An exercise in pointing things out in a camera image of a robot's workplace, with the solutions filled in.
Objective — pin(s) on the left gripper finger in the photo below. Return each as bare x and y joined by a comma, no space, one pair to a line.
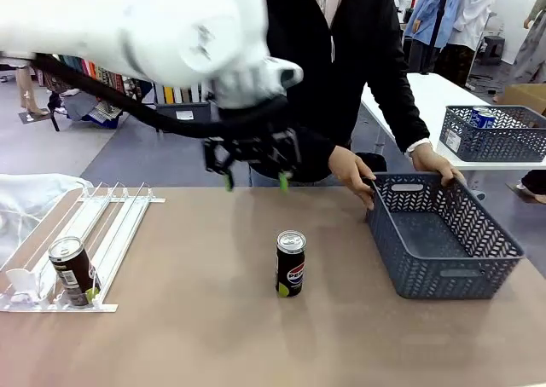
283,182
229,183

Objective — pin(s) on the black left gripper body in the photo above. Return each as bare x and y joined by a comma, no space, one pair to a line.
256,146

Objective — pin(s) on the black Pepsi can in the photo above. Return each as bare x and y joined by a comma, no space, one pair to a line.
72,272
291,265

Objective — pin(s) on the blue-grey plastic basket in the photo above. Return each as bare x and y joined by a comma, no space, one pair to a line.
426,242

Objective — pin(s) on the blue-grey basket with sticker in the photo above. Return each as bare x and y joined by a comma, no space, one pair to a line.
503,144

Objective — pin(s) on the person's right forearm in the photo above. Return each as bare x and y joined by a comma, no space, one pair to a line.
315,152

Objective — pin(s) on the person's left forearm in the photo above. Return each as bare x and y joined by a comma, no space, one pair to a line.
409,123

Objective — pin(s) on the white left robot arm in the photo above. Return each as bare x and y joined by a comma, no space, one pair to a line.
128,20

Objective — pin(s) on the person's right hand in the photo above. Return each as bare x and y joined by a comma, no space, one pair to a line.
352,169

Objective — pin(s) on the person's left hand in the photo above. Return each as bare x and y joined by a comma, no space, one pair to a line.
433,161

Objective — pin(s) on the grey storage bin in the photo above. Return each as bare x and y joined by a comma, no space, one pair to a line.
185,114

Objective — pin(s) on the white fabric board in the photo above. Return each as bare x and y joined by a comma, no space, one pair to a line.
177,94
195,93

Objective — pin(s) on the brown fabric board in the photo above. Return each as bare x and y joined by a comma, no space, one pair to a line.
186,94

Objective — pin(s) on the black bag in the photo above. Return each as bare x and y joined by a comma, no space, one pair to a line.
377,161

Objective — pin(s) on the yellow fabric board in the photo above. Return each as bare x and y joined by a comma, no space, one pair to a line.
168,94

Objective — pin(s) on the person in black jacket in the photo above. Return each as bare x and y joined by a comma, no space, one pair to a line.
354,63

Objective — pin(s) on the white folding table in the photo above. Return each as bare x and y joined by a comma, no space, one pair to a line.
418,101

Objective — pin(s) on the grey fabric pile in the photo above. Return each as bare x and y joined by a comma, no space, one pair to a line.
81,105

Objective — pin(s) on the grey trousers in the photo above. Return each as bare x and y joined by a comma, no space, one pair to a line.
420,56

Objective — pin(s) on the black metal clothes rack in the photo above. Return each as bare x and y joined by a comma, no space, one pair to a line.
54,120

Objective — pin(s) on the table caster wheel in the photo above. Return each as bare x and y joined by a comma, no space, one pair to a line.
480,196

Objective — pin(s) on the white cover sheet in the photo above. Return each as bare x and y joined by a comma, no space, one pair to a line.
25,199

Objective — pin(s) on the dark patterned skirt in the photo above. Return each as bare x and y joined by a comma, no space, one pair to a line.
458,63

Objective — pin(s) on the light blue shirt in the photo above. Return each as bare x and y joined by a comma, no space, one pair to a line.
431,7

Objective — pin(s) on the mannequin legs with stand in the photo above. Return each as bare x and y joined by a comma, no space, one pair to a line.
25,88

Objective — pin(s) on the black stand pole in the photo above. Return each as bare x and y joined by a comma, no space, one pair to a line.
439,12

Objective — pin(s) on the grey plastic stool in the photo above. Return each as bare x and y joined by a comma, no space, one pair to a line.
490,50

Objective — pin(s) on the bystander's leg and shoe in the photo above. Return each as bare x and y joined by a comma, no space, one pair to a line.
533,184

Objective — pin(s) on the white shirt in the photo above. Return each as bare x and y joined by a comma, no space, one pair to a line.
473,12

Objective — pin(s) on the cardboard box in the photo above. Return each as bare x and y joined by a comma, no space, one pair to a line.
524,95

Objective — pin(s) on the mannequin in grey dress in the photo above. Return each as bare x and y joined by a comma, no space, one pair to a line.
531,50

